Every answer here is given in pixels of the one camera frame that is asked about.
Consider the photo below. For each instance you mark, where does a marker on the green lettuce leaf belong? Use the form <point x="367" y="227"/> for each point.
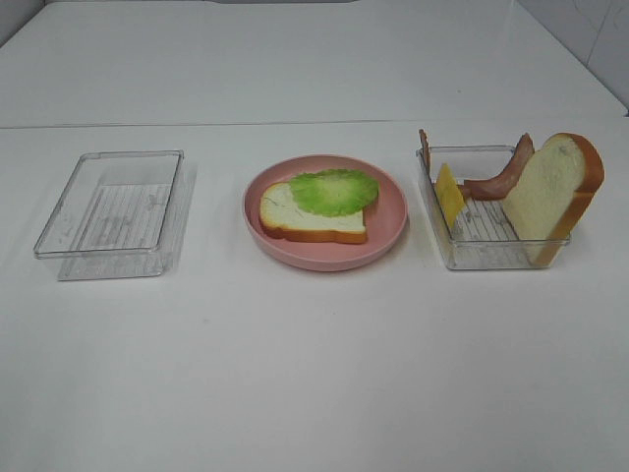
<point x="333" y="192"/>

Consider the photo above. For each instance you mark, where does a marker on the left clear plastic container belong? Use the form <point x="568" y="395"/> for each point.
<point x="120" y="215"/>

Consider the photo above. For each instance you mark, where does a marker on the yellow cheese slice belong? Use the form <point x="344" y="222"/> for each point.
<point x="449" y="195"/>

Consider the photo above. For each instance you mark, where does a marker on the clear plastic container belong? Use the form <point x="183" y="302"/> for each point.
<point x="481" y="237"/>
<point x="120" y="215"/>

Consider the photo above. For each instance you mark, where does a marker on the right clear plastic container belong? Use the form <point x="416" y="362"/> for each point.
<point x="481" y="237"/>

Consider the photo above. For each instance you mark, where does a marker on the bread slice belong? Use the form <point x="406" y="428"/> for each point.
<point x="554" y="189"/>
<point x="280" y="218"/>

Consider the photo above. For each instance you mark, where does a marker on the curved bacon strip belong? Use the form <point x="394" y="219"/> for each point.
<point x="498" y="187"/>

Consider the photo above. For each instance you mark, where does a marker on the pink round plate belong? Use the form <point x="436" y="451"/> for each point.
<point x="385" y="221"/>

